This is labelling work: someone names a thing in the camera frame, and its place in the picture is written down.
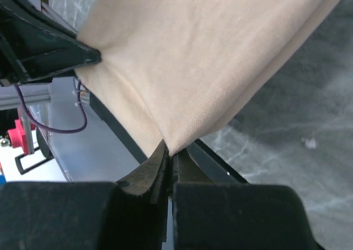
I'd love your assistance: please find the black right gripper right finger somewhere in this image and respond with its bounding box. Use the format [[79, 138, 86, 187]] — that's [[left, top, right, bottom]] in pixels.
[[172, 150, 317, 249]]

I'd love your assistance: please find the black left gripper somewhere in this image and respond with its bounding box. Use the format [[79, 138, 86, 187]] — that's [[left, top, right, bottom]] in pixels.
[[1, 0, 101, 87]]

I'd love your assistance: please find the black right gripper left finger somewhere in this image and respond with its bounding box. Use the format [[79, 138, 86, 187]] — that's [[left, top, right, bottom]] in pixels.
[[1, 142, 169, 249]]

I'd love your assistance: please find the beige t shirt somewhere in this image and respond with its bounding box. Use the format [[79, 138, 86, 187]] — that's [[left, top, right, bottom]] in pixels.
[[76, 0, 340, 156]]

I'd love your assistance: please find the aluminium frame rail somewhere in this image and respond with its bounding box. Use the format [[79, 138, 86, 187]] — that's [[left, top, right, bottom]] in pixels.
[[0, 0, 92, 157]]

